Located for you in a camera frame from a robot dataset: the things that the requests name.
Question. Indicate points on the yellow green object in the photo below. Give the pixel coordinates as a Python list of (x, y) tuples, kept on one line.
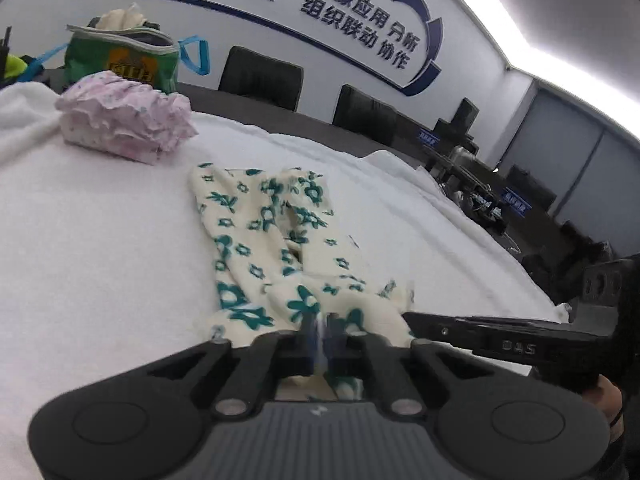
[(14, 67)]

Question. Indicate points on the cream cloth in bag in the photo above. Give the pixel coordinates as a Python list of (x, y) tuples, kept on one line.
[(121, 19)]

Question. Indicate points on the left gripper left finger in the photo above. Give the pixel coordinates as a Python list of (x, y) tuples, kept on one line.
[(235, 382)]

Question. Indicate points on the person's right hand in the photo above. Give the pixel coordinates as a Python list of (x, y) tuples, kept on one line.
[(607, 398)]

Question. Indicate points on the pink folded ruffled garment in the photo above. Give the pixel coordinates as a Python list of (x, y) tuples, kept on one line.
[(110, 114)]

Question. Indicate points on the black walkie talkie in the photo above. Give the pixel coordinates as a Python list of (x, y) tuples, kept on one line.
[(4, 53)]

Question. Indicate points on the white towel table cover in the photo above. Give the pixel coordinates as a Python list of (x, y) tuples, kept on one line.
[(105, 264)]

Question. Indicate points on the blue wall sign lettering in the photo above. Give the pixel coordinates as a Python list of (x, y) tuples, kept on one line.
[(395, 41)]

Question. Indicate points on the cream green flower garment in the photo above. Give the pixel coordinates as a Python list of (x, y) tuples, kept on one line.
[(279, 254)]

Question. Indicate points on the black monitor far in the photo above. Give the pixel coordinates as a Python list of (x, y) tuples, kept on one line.
[(464, 116)]

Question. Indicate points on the black office chair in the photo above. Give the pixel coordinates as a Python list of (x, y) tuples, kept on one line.
[(261, 78), (359, 113)]

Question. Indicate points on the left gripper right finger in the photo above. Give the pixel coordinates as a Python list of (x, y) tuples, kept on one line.
[(413, 381)]

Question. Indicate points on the black office chair right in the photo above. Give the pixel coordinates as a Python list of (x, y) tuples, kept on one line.
[(359, 113)]

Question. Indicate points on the black office chair left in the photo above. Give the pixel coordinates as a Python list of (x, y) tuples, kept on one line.
[(261, 78)]

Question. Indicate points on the green storage bag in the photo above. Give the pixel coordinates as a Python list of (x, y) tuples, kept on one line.
[(143, 54)]

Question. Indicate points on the blue desk name plate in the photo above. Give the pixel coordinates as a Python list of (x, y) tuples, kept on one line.
[(428, 138)]

